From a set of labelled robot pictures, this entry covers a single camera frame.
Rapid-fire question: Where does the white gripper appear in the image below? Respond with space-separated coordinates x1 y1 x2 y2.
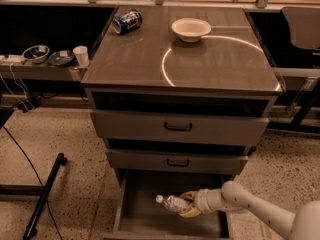
179 189 223 218

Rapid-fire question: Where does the clear plastic water bottle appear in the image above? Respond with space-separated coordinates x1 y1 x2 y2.
155 195 190 213

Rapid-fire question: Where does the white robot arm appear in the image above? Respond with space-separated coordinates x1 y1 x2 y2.
181 181 320 240

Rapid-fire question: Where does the open grey bottom drawer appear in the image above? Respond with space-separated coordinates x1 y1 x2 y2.
102 170 233 240

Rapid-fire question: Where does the grey middle drawer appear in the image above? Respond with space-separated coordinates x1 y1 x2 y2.
106 149 248 175

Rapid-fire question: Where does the grey drawer cabinet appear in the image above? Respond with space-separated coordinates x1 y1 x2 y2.
80 5 283 182

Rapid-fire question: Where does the grey top drawer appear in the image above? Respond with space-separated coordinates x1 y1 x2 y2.
90 110 269 146

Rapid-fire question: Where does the black stand leg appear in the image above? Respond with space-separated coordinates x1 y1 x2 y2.
23 153 67 240

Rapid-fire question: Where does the white paper bowl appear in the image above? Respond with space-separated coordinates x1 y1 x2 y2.
171 18 211 43

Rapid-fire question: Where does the white paper cup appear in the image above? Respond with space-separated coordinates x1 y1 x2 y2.
73 46 89 67

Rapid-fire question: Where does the blue soda can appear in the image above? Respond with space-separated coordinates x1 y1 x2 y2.
112 9 142 35

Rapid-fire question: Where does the blue bowl on shelf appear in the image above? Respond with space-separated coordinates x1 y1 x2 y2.
48 50 74 66

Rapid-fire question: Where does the white bowl on shelf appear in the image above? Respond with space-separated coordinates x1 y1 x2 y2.
22 45 50 64

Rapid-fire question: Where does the white power strip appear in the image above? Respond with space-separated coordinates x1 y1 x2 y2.
0 55 24 64

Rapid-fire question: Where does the white cable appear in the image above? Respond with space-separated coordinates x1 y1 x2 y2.
0 63 36 113

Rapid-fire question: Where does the black floor cable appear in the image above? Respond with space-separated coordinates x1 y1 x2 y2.
1 125 64 240

